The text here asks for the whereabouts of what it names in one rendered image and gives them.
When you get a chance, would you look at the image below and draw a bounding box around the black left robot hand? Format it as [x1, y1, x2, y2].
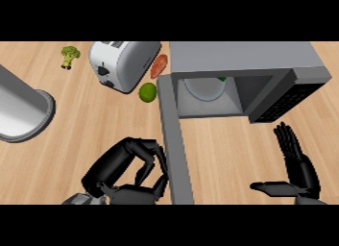
[79, 136, 169, 206]

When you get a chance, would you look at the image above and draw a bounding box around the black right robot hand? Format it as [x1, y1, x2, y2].
[247, 121, 321, 200]

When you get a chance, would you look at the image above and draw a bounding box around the grey microwave door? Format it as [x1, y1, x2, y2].
[156, 74, 196, 206]

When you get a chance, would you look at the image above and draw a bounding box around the glass microwave turntable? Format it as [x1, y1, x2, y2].
[183, 77, 228, 103]

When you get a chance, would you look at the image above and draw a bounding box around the grey microwave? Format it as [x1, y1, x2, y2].
[168, 41, 333, 124]

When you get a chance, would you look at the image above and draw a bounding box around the green lime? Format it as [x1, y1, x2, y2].
[137, 82, 159, 104]

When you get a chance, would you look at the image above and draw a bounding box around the white toaster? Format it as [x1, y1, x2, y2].
[88, 41, 163, 95]

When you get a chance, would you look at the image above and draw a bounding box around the green broccoli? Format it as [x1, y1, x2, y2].
[59, 45, 82, 70]

